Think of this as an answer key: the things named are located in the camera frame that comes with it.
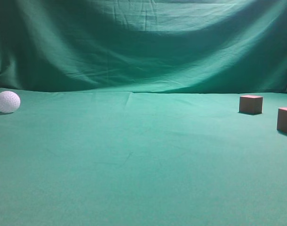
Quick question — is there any white dimpled golf ball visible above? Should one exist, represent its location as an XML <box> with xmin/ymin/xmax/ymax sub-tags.
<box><xmin>0</xmin><ymin>91</ymin><xmax>21</xmax><ymax>113</ymax></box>

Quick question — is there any green cloth backdrop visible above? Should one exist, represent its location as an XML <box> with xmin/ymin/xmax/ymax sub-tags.
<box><xmin>0</xmin><ymin>0</ymin><xmax>287</xmax><ymax>226</ymax></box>

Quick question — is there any brown cube block at edge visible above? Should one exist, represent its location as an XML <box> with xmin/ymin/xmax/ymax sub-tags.
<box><xmin>277</xmin><ymin>107</ymin><xmax>287</xmax><ymax>134</ymax></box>

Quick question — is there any brown wooden cube block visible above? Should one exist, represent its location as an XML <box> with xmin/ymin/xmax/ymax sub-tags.
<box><xmin>239</xmin><ymin>95</ymin><xmax>263</xmax><ymax>115</ymax></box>

